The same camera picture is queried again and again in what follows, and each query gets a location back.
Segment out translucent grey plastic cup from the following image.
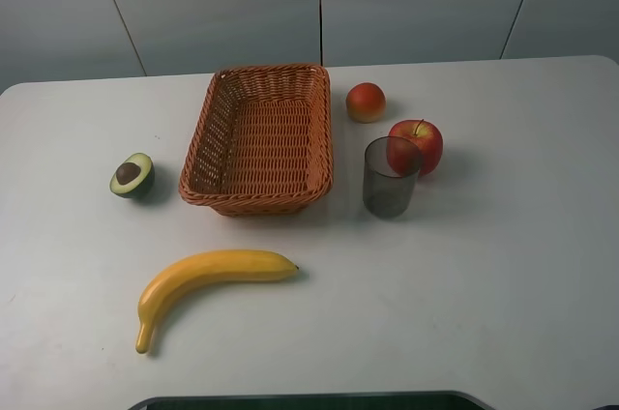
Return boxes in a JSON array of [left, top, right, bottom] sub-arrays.
[[363, 136, 423, 219]]

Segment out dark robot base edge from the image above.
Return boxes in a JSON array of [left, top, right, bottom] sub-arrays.
[[131, 391, 491, 409]]

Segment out orange wicker basket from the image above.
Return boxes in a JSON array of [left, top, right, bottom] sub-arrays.
[[179, 64, 334, 217]]

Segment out orange red peach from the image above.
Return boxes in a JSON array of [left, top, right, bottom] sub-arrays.
[[345, 82, 386, 124]]

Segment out red apple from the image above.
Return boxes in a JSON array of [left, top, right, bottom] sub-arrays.
[[386, 119, 443, 176]]

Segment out yellow banana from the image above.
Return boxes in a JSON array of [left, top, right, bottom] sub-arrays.
[[135, 249, 299, 354]]

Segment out halved avocado with pit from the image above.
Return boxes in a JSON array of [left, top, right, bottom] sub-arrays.
[[109, 153, 155, 199]]

